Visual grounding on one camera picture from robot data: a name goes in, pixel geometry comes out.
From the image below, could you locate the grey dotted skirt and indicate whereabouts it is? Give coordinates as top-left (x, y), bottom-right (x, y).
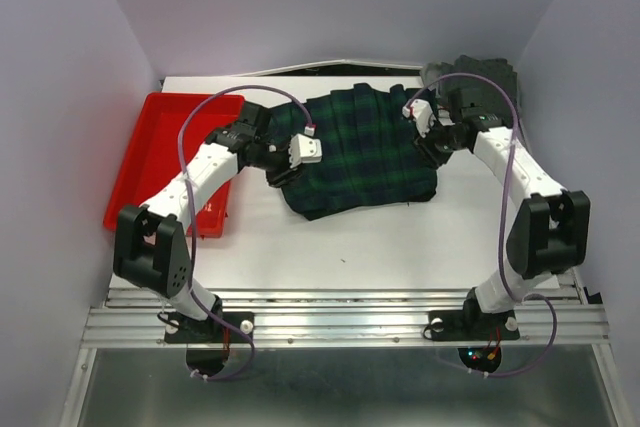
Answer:
top-left (439, 55), bottom-right (518, 128)

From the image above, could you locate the green plaid skirt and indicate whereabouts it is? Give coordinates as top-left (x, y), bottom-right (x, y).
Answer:
top-left (281, 83), bottom-right (438, 221)

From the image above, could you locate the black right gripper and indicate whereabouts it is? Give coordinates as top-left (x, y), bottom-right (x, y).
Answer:
top-left (409, 117), bottom-right (467, 170)

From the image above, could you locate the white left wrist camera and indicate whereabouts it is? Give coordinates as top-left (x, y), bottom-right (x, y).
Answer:
top-left (288, 134), bottom-right (322, 169)

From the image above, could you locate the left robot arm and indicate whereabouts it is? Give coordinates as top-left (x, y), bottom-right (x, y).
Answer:
top-left (113, 104), bottom-right (322, 341)

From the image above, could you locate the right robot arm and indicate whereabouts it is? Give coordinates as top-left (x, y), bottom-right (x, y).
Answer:
top-left (402, 99), bottom-right (591, 337)

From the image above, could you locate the aluminium frame rail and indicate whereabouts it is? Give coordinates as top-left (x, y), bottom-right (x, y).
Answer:
top-left (81, 288), bottom-right (610, 350)

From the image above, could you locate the folded light grey skirt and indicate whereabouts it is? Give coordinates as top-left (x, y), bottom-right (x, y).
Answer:
top-left (420, 62), bottom-right (456, 96)

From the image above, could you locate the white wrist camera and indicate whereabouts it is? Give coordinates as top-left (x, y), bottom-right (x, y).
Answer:
top-left (402, 99), bottom-right (433, 138)
top-left (288, 134), bottom-right (322, 169)

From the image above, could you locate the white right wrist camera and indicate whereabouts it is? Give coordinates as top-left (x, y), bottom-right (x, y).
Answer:
top-left (402, 99), bottom-right (433, 138)

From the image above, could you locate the red plastic tray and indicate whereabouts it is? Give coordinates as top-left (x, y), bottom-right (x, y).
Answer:
top-left (103, 92), bottom-right (244, 231)

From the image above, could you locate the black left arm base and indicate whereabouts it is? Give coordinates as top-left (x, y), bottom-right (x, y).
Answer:
top-left (157, 311), bottom-right (254, 345)

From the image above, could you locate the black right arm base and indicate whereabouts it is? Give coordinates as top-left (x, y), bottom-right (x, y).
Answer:
top-left (422, 310), bottom-right (520, 343)

